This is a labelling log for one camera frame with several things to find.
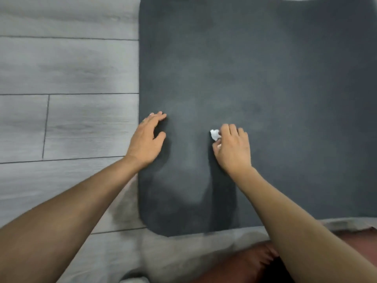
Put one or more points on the person's right hand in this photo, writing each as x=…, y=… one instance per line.
x=234, y=153

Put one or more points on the person's left hand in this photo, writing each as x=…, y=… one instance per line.
x=142, y=147

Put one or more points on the white tissue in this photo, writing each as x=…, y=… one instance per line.
x=215, y=134

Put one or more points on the dark grey yoga mat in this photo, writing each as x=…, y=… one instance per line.
x=265, y=70

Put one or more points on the person's left forearm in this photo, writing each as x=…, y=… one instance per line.
x=53, y=226

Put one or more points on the person's right forearm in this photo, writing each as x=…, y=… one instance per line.
x=300, y=238

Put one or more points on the black trousers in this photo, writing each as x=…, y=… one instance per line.
x=278, y=272

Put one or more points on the grey shoe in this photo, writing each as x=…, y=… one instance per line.
x=134, y=280

